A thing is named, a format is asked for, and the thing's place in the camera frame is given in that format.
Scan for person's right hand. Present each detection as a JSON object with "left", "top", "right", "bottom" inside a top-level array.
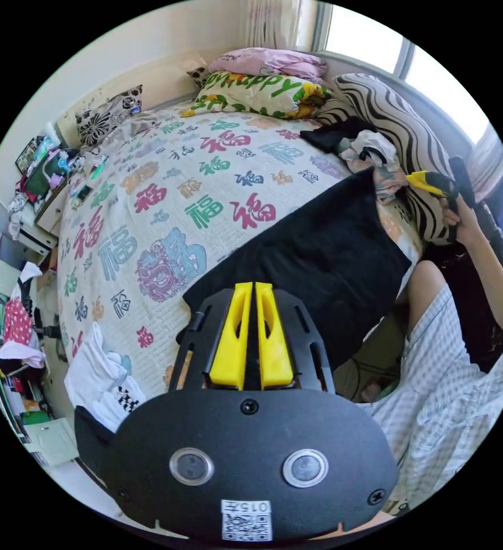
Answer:
[{"left": 441, "top": 198, "right": 480, "bottom": 235}]

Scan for black and white floral pillow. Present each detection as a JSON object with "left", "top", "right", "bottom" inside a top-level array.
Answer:
[{"left": 74, "top": 84, "right": 144, "bottom": 148}]

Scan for window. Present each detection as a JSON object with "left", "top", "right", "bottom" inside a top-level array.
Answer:
[{"left": 316, "top": 4, "right": 500, "bottom": 147}]

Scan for small dotted pillow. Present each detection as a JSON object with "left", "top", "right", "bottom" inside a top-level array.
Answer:
[{"left": 186, "top": 66, "right": 212, "bottom": 90}]

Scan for person's right forearm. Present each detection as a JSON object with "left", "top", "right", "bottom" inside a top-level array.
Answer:
[{"left": 457, "top": 221, "right": 503, "bottom": 332}]

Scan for zebra striped pillow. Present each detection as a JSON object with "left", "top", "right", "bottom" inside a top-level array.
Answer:
[{"left": 316, "top": 73, "right": 463, "bottom": 246}]

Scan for cluttered shelf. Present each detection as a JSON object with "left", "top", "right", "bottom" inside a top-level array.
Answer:
[{"left": 0, "top": 247, "right": 82, "bottom": 469}]

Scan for pile of white clothes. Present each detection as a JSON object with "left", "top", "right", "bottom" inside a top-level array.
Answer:
[{"left": 64, "top": 321, "right": 147, "bottom": 434}]

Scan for person's left hand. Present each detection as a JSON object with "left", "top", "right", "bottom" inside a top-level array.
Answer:
[{"left": 311, "top": 512, "right": 398, "bottom": 540}]

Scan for cluttered bedside cupboard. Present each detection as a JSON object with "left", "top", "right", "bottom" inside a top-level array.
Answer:
[{"left": 7, "top": 122, "right": 108, "bottom": 254}]

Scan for curtain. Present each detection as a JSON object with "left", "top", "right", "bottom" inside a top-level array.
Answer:
[{"left": 246, "top": 0, "right": 319, "bottom": 53}]

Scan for white pillow with green print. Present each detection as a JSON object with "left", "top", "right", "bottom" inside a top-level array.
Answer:
[{"left": 180, "top": 72, "right": 334, "bottom": 119}]

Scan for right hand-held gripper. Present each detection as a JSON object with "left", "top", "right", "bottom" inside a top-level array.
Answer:
[{"left": 406, "top": 170, "right": 465, "bottom": 215}]

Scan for black t-shirt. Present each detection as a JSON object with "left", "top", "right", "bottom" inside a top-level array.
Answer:
[{"left": 182, "top": 166, "right": 412, "bottom": 371}]

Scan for person's body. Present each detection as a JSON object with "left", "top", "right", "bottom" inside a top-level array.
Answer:
[{"left": 361, "top": 259, "right": 503, "bottom": 523}]

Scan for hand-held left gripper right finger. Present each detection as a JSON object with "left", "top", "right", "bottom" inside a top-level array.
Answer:
[{"left": 255, "top": 281, "right": 296, "bottom": 391}]

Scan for bed with printed sheet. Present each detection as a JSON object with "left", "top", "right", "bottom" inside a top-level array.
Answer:
[{"left": 56, "top": 101, "right": 426, "bottom": 403}]

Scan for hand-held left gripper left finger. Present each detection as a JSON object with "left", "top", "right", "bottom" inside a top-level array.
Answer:
[{"left": 208, "top": 281, "right": 253, "bottom": 391}]

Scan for pink pillow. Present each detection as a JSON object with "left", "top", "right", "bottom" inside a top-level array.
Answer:
[{"left": 207, "top": 47, "right": 329, "bottom": 81}]

